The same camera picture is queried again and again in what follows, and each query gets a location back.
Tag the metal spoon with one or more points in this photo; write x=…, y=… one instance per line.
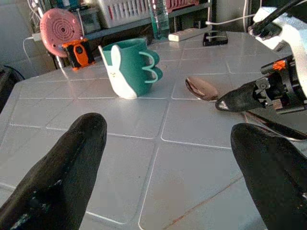
x=201, y=88

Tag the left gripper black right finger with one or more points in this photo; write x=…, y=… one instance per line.
x=271, y=172

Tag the orange and black device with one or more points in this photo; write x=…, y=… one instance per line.
x=80, y=54

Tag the clear plastic water bottle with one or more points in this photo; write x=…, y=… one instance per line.
x=159, y=20

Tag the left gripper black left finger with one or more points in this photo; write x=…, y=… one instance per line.
x=60, y=167

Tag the black cloth finger of the right gripper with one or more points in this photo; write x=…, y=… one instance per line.
x=280, y=127
x=237, y=99

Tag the red plastic basket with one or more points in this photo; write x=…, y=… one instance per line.
x=182, y=4

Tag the white plastic basket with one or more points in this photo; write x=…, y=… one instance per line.
x=124, y=12

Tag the black chair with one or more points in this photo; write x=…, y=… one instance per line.
x=8, y=83

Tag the pink round fan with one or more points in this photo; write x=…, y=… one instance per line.
x=60, y=31

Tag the grey metal shelf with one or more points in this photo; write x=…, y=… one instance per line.
x=134, y=24

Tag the black charger box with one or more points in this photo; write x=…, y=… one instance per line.
x=215, y=38

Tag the white power strip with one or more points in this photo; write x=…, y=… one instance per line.
x=187, y=34

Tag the green mug with white bunny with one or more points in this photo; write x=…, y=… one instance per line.
x=132, y=69

